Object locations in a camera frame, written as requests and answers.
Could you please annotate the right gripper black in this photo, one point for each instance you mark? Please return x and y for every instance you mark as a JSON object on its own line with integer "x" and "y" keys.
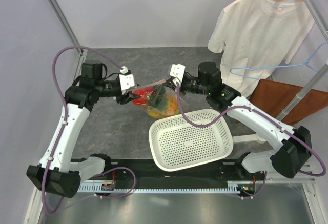
{"x": 169, "y": 82}

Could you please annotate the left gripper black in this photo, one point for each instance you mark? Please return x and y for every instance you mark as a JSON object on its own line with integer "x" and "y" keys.
{"x": 122, "y": 99}

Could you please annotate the red orange peach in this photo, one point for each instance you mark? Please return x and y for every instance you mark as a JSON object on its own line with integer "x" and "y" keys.
{"x": 145, "y": 94}

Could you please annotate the clear zip top bag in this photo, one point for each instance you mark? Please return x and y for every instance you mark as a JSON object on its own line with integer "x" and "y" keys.
{"x": 158, "y": 100}

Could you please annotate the orange toy pineapple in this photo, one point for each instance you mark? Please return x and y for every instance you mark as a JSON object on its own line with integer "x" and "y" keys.
{"x": 163, "y": 102}

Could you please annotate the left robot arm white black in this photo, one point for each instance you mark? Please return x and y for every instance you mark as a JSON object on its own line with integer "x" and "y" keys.
{"x": 54, "y": 173}

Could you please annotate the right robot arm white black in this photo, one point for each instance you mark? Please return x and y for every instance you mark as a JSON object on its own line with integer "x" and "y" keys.
{"x": 290, "y": 146}

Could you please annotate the white perforated plastic basket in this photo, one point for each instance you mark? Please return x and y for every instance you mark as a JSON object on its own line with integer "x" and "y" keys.
{"x": 177, "y": 145}

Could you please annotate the white t-shirt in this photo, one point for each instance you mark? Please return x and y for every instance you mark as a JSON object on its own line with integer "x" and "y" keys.
{"x": 255, "y": 36}

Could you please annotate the brown cloth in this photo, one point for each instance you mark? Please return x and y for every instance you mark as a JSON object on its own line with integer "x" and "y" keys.
{"x": 272, "y": 97}

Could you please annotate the blue clothes hanger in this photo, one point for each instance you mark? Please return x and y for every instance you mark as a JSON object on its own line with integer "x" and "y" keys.
{"x": 306, "y": 63}

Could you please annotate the silver clothes rack pole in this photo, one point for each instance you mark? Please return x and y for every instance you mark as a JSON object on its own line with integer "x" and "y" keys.
{"x": 303, "y": 92}

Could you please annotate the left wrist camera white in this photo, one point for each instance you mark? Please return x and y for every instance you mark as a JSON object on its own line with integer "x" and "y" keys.
{"x": 126, "y": 79}

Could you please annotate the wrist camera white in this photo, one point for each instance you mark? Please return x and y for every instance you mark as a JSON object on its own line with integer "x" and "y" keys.
{"x": 126, "y": 79}
{"x": 176, "y": 72}

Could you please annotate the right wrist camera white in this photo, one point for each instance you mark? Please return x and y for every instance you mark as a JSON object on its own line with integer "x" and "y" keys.
{"x": 176, "y": 72}

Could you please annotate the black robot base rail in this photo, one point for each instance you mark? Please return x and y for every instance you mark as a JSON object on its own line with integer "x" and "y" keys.
{"x": 144, "y": 173}

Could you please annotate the white cable duct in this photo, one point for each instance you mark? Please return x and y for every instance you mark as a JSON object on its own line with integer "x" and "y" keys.
{"x": 100, "y": 187}

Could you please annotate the aluminium frame post left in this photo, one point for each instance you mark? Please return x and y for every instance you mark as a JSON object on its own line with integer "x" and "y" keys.
{"x": 63, "y": 20}

